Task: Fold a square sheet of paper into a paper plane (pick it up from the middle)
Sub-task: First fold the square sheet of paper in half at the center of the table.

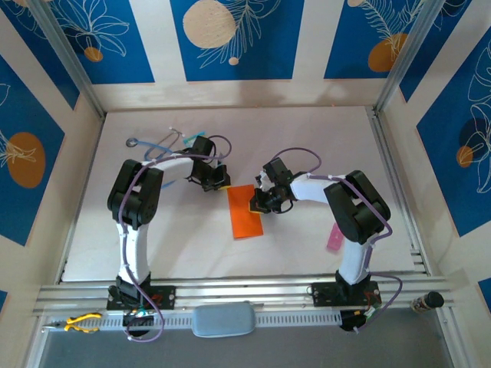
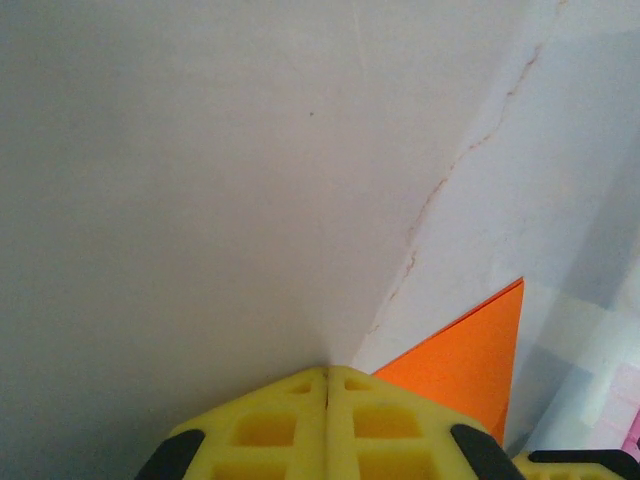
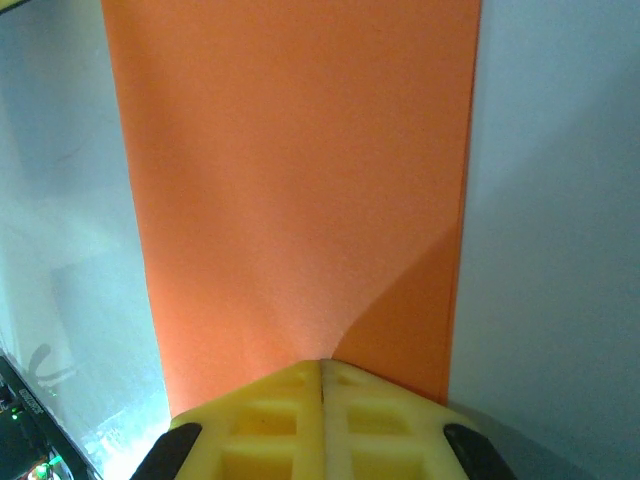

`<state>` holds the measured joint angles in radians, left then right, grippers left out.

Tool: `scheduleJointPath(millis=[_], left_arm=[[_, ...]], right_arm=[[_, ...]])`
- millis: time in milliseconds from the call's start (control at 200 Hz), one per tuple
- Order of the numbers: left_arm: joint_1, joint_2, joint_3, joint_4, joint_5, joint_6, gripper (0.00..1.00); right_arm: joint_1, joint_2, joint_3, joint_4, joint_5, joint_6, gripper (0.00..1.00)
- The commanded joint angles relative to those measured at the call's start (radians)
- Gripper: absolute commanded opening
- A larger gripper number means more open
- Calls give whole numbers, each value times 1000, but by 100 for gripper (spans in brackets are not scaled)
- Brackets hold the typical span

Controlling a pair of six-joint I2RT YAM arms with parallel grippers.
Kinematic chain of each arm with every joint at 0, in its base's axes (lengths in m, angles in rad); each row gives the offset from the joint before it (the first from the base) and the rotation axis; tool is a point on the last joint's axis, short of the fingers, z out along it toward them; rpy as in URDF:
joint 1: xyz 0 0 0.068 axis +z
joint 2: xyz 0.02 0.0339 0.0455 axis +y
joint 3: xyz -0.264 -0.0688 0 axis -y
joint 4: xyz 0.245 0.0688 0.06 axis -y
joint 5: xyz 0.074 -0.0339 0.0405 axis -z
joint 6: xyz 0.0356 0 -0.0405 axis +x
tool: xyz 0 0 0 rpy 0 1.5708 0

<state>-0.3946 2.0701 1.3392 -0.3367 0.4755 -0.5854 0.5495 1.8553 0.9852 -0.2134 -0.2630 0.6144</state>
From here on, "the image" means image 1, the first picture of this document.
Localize orange paper sheet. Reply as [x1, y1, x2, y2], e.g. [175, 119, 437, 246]
[226, 184, 265, 241]

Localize pink plastic case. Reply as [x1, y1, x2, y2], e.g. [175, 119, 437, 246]
[325, 224, 344, 252]

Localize blue stethoscope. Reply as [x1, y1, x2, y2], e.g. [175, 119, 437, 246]
[125, 128, 185, 189]

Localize grey blue pouch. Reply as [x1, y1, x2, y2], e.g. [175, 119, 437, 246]
[191, 301, 257, 338]

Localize small bottle with black cap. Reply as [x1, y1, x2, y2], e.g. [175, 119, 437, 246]
[410, 291, 445, 314]

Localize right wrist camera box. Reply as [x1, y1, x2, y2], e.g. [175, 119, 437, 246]
[255, 156, 295, 189]

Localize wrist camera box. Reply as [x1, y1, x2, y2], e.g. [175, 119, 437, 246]
[190, 136, 216, 159]
[255, 156, 295, 189]

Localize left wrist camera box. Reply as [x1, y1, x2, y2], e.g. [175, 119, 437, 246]
[190, 136, 216, 159]

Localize aluminium mounting rail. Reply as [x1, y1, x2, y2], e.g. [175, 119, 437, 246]
[32, 274, 457, 318]

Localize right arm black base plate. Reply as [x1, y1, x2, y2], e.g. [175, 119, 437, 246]
[311, 281, 381, 307]

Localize aluminium side rail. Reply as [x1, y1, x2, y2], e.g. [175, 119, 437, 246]
[366, 107, 433, 275]

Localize slotted grey cable duct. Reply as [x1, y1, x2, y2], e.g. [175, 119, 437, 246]
[41, 309, 343, 334]

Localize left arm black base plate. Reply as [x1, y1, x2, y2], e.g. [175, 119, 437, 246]
[106, 284, 177, 311]

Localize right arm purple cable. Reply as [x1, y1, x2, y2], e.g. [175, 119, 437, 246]
[268, 147, 404, 334]

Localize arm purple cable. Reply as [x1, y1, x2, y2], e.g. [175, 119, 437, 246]
[268, 147, 404, 334]
[117, 133, 233, 343]

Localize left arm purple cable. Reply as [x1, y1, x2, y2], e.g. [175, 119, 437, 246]
[117, 133, 233, 343]

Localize aluminium frame post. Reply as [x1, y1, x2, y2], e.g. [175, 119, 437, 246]
[28, 0, 107, 118]
[374, 0, 448, 113]

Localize yellow handled pliers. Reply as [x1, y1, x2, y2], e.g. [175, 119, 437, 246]
[41, 312, 104, 334]

